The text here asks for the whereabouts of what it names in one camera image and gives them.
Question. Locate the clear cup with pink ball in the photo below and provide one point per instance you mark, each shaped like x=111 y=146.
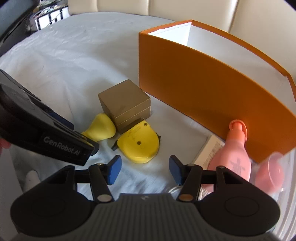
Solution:
x=270 y=175

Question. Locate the pink pump bottle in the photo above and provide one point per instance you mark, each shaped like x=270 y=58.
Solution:
x=233 y=154

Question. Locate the white drawstring pouch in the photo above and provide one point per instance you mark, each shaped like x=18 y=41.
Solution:
x=176 y=191

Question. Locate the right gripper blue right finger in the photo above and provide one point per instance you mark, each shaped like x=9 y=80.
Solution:
x=177 y=170

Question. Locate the gold brown square box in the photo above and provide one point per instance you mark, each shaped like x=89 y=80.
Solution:
x=125 y=104

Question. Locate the white printed small carton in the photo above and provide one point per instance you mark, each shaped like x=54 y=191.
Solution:
x=212 y=145

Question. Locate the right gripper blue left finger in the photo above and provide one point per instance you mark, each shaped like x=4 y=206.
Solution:
x=113 y=169

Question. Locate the cream padded headboard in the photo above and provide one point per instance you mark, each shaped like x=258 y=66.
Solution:
x=267 y=25

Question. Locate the orange cardboard box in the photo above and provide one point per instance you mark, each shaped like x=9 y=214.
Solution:
x=214 y=77

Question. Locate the yellow plastic shell large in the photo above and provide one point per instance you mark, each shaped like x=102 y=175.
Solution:
x=139 y=144

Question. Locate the gloved left hand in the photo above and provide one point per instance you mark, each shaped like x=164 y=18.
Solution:
x=10 y=186

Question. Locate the yellow plastic shell small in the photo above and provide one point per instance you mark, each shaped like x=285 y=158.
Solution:
x=101 y=128

